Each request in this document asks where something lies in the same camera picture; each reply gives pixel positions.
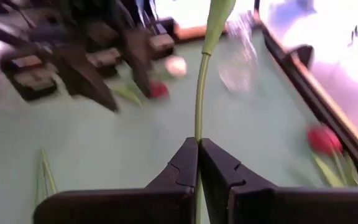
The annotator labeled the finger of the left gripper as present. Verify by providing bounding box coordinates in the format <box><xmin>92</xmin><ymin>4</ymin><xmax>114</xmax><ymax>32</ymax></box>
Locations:
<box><xmin>122</xmin><ymin>27</ymin><xmax>154</xmax><ymax>98</ymax></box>
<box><xmin>53</xmin><ymin>42</ymin><xmax>120</xmax><ymax>113</ymax></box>

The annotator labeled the black table clamp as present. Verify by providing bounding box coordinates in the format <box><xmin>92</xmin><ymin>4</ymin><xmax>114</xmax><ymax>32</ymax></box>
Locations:
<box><xmin>286</xmin><ymin>44</ymin><xmax>315</xmax><ymax>68</ymax></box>

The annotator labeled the black box brown lid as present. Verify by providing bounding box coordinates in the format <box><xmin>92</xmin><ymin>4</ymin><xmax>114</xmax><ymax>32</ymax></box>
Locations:
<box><xmin>1</xmin><ymin>54</ymin><xmax>58</xmax><ymax>102</ymax></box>
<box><xmin>85</xmin><ymin>48</ymin><xmax>122</xmax><ymax>78</ymax></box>
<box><xmin>149</xmin><ymin>32</ymin><xmax>176</xmax><ymax>60</ymax></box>

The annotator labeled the white artificial tulip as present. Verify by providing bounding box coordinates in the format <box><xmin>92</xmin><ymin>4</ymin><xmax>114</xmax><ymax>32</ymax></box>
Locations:
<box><xmin>154</xmin><ymin>55</ymin><xmax>188</xmax><ymax>82</ymax></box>

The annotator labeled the red artificial tulip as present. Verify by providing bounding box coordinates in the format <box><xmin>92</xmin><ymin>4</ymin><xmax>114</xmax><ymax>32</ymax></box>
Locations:
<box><xmin>40</xmin><ymin>149</ymin><xmax>58</xmax><ymax>195</ymax></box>
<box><xmin>306</xmin><ymin>124</ymin><xmax>358</xmax><ymax>189</ymax></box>
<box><xmin>112</xmin><ymin>80</ymin><xmax>170</xmax><ymax>107</ymax></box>

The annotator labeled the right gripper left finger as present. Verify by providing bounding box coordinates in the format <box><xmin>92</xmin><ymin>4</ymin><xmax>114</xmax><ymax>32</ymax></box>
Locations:
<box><xmin>32</xmin><ymin>137</ymin><xmax>199</xmax><ymax>224</ymax></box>

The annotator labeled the black and wood table rim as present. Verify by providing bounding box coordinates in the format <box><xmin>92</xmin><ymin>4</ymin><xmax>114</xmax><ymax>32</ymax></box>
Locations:
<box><xmin>172</xmin><ymin>0</ymin><xmax>358</xmax><ymax>187</ymax></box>

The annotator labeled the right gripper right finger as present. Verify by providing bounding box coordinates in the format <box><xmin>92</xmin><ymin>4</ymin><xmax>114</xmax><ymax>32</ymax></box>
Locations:
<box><xmin>199</xmin><ymin>138</ymin><xmax>358</xmax><ymax>224</ymax></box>

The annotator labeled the clear glass vase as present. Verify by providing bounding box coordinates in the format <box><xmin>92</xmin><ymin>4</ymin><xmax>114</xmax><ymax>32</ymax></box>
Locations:
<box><xmin>218</xmin><ymin>12</ymin><xmax>260</xmax><ymax>94</ymax></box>

